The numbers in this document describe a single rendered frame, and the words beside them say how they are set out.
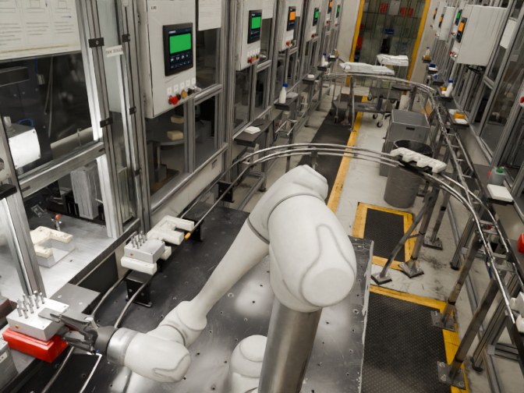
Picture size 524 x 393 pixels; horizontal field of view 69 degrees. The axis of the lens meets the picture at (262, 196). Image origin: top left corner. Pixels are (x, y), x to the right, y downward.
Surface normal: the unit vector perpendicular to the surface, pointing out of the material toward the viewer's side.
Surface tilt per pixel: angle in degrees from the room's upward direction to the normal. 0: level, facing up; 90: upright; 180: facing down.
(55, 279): 0
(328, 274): 88
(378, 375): 0
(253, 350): 10
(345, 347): 0
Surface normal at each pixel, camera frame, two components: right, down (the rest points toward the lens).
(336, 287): 0.19, 0.39
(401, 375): 0.07, -0.87
